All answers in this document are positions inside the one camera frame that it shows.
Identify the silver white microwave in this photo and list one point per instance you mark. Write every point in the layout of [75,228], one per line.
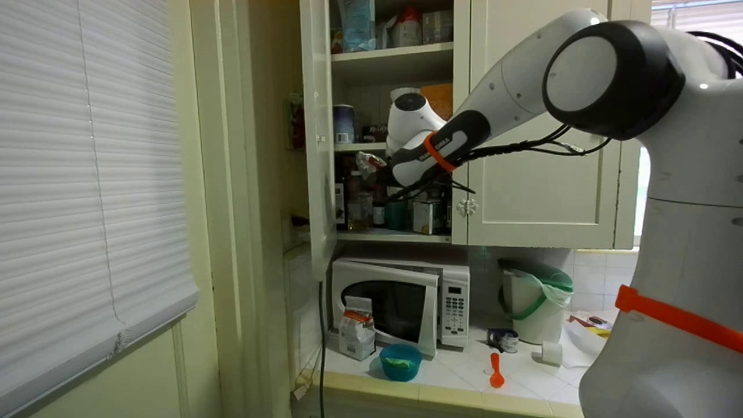
[452,303]

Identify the white window blind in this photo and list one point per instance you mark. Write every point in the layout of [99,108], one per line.
[92,154]

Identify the small white orange carton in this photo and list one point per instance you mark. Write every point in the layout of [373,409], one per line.
[355,337]

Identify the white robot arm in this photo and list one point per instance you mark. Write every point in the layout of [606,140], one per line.
[680,193]

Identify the printed plastic package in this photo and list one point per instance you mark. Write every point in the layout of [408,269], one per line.
[584,334]

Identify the metal can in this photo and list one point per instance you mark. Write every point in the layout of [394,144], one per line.
[428,216]

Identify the orange plastic spoon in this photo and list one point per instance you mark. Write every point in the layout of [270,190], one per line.
[495,378]

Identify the cream wall cabinet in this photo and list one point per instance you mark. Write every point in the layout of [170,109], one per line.
[385,58]

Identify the blue plastic bowl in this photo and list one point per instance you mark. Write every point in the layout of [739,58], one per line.
[398,371]

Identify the white bottle red cap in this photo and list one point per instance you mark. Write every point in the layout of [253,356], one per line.
[405,30]

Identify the orange container white cap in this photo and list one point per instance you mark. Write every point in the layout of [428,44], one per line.
[437,99]

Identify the open cream cabinet door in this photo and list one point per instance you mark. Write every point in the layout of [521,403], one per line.
[317,140]

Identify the clear glass jar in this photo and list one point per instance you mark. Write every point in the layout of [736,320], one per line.
[437,26]

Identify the closed cream cabinet door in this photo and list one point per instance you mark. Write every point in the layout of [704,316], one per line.
[542,200]

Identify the blue foil bag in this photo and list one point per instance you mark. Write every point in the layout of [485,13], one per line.
[355,24]

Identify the green white electric kettle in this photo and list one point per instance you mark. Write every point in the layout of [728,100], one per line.
[534,316]

